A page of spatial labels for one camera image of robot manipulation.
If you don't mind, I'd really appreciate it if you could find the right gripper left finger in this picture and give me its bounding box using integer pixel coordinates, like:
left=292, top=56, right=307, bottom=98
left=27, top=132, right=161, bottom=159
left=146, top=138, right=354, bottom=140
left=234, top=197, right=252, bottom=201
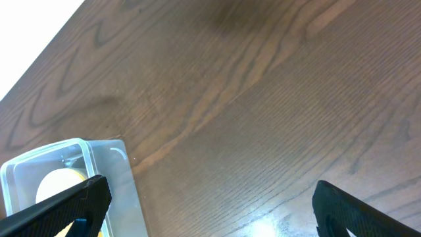
left=1, top=175, right=112, bottom=237

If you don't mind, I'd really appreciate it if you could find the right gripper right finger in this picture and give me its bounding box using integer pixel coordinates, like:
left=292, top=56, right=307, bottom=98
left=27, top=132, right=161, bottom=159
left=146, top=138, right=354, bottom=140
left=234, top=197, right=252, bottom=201
left=312, top=180, right=420, bottom=237

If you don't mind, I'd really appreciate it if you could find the yellow plastic bowl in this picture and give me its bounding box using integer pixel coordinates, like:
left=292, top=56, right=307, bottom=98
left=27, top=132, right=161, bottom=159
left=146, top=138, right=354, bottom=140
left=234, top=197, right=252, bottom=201
left=35, top=168, right=103, bottom=237

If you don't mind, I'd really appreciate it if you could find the clear plastic container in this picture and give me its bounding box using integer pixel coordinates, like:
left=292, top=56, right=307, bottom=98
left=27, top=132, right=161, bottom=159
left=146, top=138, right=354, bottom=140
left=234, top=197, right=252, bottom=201
left=1, top=138, right=147, bottom=236

